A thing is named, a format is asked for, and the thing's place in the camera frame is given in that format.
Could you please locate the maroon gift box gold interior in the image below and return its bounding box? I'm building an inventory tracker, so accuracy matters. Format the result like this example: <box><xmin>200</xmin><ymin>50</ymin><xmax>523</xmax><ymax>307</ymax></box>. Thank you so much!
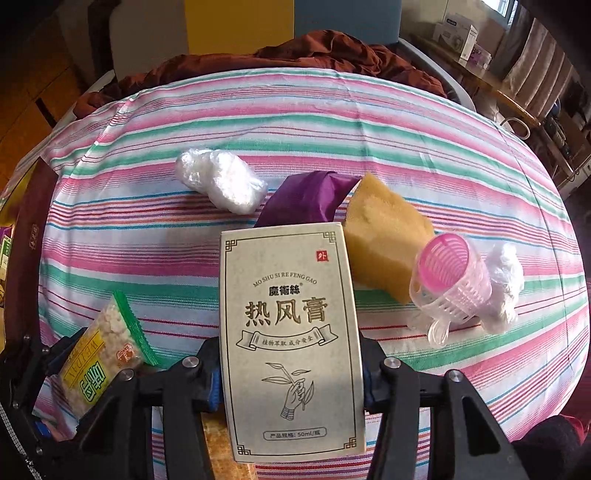
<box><xmin>0</xmin><ymin>157</ymin><xmax>61</xmax><ymax>352</ymax></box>

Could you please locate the black upright pad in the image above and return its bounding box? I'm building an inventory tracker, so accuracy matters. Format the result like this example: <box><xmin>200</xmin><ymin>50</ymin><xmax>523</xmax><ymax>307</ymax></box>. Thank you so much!
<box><xmin>88</xmin><ymin>0</ymin><xmax>121</xmax><ymax>79</ymax></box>

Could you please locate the large plastic bag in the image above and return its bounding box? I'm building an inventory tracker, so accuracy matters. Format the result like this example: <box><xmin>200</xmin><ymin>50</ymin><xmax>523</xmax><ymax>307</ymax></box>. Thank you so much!
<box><xmin>174</xmin><ymin>148</ymin><xmax>269</xmax><ymax>215</ymax></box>

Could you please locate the maroon blanket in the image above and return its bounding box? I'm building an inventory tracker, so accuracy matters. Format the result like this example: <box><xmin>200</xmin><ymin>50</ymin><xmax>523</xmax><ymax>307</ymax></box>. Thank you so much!
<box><xmin>74</xmin><ymin>30</ymin><xmax>448</xmax><ymax>118</ymax></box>

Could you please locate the cluttered storage shelf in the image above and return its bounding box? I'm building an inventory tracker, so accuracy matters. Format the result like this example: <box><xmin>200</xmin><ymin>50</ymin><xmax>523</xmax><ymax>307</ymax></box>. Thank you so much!
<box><xmin>531</xmin><ymin>69</ymin><xmax>591</xmax><ymax>185</ymax></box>

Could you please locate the small purple box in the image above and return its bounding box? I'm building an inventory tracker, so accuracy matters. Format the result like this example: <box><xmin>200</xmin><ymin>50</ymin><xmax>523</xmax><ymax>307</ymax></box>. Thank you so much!
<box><xmin>468</xmin><ymin>46</ymin><xmax>492</xmax><ymax>70</ymax></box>

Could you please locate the small plastic bag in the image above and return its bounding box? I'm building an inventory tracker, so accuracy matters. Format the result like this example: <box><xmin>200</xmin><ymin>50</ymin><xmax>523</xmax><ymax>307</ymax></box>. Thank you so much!
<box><xmin>480</xmin><ymin>242</ymin><xmax>525</xmax><ymax>333</ymax></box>

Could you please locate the grey bed side rail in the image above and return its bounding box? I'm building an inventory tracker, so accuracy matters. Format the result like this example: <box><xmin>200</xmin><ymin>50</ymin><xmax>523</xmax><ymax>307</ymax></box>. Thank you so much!
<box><xmin>397</xmin><ymin>37</ymin><xmax>478</xmax><ymax>112</ymax></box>

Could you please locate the person's dark red clothing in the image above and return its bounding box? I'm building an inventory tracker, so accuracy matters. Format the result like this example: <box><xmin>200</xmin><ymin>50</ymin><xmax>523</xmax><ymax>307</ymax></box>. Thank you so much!
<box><xmin>522</xmin><ymin>413</ymin><xmax>591</xmax><ymax>480</ymax></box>

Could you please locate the beige carton box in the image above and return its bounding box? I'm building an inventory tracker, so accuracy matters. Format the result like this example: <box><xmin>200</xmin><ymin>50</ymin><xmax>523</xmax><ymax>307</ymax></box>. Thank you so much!
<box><xmin>219</xmin><ymin>222</ymin><xmax>368</xmax><ymax>464</ymax></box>

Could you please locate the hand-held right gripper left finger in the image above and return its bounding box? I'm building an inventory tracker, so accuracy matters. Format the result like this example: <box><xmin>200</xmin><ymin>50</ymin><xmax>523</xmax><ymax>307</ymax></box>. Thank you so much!
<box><xmin>74</xmin><ymin>337</ymin><xmax>229</xmax><ymax>480</ymax></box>

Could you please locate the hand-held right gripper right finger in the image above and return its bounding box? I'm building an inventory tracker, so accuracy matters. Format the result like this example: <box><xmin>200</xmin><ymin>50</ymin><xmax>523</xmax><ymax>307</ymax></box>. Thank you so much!
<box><xmin>358</xmin><ymin>335</ymin><xmax>527</xmax><ymax>480</ymax></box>

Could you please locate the yellow sponge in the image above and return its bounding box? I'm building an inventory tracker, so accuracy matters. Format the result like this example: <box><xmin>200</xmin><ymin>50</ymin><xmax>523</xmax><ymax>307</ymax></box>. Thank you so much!
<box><xmin>344</xmin><ymin>172</ymin><xmax>437</xmax><ymax>305</ymax></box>

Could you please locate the pink plastic hair roller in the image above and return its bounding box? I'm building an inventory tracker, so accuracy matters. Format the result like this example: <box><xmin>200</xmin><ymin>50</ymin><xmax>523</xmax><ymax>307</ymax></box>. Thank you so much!
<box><xmin>409</xmin><ymin>233</ymin><xmax>492</xmax><ymax>347</ymax></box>

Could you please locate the white carton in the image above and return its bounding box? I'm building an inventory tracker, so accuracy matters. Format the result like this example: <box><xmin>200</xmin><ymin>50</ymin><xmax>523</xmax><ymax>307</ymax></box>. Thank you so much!
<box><xmin>433</xmin><ymin>18</ymin><xmax>481</xmax><ymax>65</ymax></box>

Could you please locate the pink patterned curtain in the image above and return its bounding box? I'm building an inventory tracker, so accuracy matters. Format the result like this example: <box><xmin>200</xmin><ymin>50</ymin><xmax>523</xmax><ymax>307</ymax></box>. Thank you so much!
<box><xmin>501</xmin><ymin>18</ymin><xmax>575</xmax><ymax>118</ymax></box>

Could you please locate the wooden wardrobe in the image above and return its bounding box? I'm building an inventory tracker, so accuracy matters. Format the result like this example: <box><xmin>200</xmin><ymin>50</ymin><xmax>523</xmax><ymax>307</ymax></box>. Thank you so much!
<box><xmin>0</xmin><ymin>9</ymin><xmax>112</xmax><ymax>185</ymax></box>

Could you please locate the striped bed sheet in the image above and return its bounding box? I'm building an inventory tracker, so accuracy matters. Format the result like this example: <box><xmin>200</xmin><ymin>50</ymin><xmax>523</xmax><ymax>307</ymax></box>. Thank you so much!
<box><xmin>0</xmin><ymin>69</ymin><xmax>591</xmax><ymax>462</ymax></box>

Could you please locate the yellow snack packet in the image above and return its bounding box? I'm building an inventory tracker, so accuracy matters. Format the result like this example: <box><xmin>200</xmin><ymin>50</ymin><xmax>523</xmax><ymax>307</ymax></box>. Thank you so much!
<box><xmin>58</xmin><ymin>291</ymin><xmax>160</xmax><ymax>418</ymax></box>

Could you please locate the purple packet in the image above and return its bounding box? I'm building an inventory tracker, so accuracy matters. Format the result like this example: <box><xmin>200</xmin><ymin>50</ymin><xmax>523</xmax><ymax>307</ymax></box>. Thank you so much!
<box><xmin>254</xmin><ymin>171</ymin><xmax>363</xmax><ymax>229</ymax></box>

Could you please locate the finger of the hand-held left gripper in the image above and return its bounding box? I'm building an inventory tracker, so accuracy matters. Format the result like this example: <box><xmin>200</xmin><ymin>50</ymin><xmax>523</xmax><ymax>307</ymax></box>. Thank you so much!
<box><xmin>9</xmin><ymin>327</ymin><xmax>93</xmax><ymax>384</ymax></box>
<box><xmin>25</xmin><ymin>401</ymin><xmax>86</xmax><ymax>444</ymax></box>

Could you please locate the wooden desk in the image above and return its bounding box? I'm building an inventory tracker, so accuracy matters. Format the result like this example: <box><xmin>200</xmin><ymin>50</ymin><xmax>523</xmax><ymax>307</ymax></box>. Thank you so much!
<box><xmin>411</xmin><ymin>37</ymin><xmax>541</xmax><ymax>125</ymax></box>

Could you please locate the grey yellow blue headboard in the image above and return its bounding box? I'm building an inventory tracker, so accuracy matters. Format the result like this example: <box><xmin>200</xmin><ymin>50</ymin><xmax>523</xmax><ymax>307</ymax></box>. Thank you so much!
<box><xmin>108</xmin><ymin>0</ymin><xmax>402</xmax><ymax>84</ymax></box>

